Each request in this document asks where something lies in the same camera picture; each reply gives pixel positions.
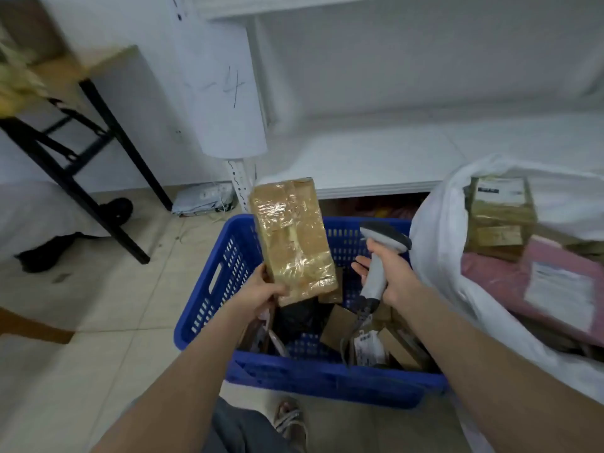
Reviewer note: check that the person's right hand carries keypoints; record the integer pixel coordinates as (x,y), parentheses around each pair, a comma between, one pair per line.
(401,283)

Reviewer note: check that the person's left hand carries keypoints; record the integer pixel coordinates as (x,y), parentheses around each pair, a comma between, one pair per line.
(259,294)

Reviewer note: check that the grey handheld barcode scanner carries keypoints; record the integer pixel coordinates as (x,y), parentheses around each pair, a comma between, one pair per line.
(387,235)

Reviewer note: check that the black plastic mailer bag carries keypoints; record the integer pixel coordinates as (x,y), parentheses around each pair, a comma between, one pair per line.
(302,320)

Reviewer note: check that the white woven sack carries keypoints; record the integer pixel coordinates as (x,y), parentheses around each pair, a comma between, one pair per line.
(439,240)

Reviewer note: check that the pile of parcels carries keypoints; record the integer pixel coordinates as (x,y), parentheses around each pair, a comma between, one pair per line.
(337,327)

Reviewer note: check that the pink mailer bag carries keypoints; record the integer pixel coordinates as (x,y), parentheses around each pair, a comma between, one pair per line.
(500,287)

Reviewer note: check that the blue plastic crate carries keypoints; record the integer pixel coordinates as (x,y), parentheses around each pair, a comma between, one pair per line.
(330,382)

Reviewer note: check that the person's left forearm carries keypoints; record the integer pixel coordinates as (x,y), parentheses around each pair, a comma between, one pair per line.
(179,396)

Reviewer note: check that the person's right forearm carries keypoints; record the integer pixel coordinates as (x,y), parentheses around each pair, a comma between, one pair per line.
(495,372)

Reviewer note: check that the grey plastic mailer bag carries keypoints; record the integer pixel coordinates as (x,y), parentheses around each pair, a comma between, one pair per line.
(203,199)

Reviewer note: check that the person's sandal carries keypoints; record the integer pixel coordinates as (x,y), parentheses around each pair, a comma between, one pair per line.
(290,419)

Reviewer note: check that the person's left leg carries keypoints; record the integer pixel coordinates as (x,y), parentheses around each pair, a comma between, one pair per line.
(240,434)

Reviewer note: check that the white metal shelf rack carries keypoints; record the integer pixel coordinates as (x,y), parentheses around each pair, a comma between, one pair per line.
(377,155)

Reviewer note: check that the white paper sign sheet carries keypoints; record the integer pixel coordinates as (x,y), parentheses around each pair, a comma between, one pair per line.
(226,117)

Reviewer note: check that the wooden chair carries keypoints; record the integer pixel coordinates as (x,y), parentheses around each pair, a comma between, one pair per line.
(33,327)

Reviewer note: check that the wooden folding table black legs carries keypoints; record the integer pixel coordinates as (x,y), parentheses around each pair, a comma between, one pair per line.
(71,70)

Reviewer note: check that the crumpled yellowish paper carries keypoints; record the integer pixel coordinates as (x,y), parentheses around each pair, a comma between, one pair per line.
(19,84)

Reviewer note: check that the brown packets on table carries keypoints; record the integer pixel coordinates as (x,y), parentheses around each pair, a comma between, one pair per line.
(33,28)

